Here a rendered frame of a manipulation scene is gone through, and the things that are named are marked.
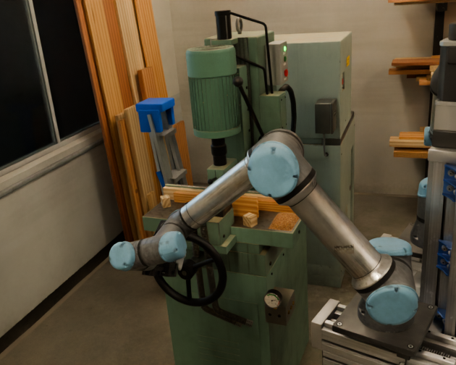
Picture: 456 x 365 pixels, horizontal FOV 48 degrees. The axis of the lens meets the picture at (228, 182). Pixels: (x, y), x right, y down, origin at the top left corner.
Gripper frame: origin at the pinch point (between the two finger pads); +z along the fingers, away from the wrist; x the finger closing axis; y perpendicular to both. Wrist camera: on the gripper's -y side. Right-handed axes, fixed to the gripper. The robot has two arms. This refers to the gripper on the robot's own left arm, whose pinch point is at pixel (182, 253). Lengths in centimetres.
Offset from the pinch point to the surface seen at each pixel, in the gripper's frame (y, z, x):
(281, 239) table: -8.4, 22.8, 26.1
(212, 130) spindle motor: -43.7, 11.7, 0.1
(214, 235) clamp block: -7.0, 12.6, 5.2
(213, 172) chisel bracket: -30.5, 23.0, -2.7
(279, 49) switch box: -81, 30, 15
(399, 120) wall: -116, 254, 42
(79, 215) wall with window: -14, 115, -134
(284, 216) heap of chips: -16.7, 26.1, 25.4
